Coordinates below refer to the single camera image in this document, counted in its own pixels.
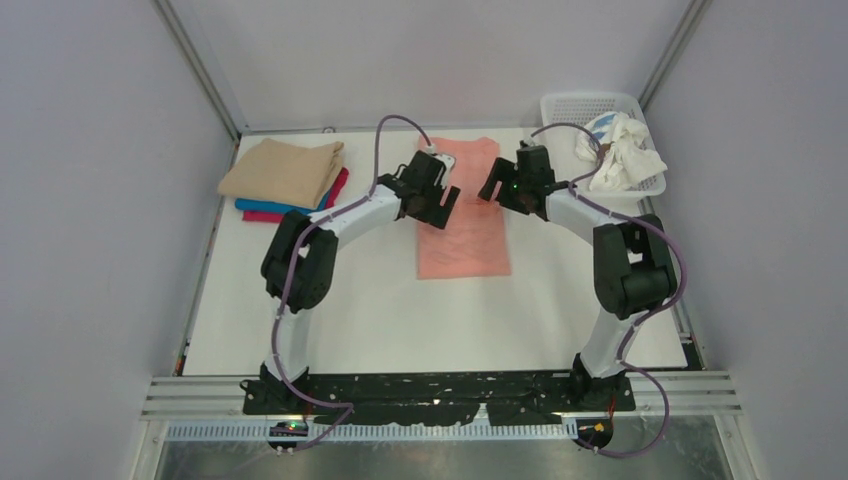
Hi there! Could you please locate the salmon pink t-shirt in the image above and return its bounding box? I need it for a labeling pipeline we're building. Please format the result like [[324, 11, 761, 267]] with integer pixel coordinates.
[[417, 137, 512, 280]]

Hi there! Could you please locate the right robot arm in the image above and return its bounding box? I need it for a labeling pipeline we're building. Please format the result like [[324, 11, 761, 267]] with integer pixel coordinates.
[[478, 145, 679, 403]]

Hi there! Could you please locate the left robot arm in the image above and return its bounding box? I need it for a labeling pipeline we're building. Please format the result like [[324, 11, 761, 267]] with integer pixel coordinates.
[[260, 148, 460, 402]]

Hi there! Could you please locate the white plastic basket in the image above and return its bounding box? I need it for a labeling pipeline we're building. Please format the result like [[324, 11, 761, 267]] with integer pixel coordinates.
[[535, 92, 667, 203]]

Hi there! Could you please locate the white crumpled t-shirt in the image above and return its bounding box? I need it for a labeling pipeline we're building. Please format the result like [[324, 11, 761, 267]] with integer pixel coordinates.
[[584, 111, 668, 192]]

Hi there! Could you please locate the beige folded t-shirt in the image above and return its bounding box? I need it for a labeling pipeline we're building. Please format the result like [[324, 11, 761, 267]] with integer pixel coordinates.
[[217, 139, 344, 209]]

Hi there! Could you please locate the magenta folded t-shirt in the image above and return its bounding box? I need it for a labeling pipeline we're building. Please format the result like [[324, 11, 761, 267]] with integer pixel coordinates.
[[242, 166, 350, 225]]

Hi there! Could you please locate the blue folded t-shirt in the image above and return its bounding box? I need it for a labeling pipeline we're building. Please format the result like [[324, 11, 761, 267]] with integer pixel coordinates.
[[234, 192, 335, 223]]

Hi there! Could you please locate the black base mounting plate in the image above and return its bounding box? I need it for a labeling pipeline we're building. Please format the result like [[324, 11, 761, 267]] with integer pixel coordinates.
[[240, 370, 636, 426]]

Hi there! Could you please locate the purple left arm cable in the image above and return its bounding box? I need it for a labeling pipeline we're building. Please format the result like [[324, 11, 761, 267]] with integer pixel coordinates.
[[271, 114, 439, 452]]

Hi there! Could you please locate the white slotted cable duct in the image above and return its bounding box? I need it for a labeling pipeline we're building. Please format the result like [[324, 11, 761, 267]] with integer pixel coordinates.
[[165, 418, 578, 442]]

